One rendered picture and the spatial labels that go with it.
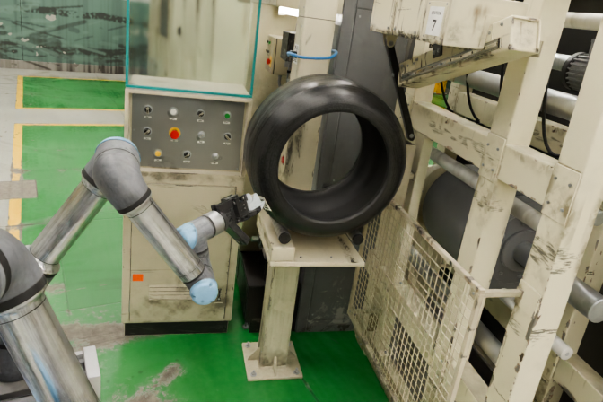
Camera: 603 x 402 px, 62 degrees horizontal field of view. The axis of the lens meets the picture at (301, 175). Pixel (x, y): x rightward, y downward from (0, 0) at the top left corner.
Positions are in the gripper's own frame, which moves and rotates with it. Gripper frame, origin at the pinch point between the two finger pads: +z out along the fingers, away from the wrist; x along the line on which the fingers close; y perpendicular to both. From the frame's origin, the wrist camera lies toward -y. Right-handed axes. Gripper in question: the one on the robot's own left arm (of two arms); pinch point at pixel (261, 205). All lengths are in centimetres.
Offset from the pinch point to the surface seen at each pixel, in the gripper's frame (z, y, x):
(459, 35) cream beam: 28, 41, -66
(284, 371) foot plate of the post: 30, -98, 45
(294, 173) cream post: 39.9, -0.7, 17.3
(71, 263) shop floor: 12, -43, 192
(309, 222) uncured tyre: 12.2, -11.4, -8.4
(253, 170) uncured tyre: 1.1, 11.9, 0.9
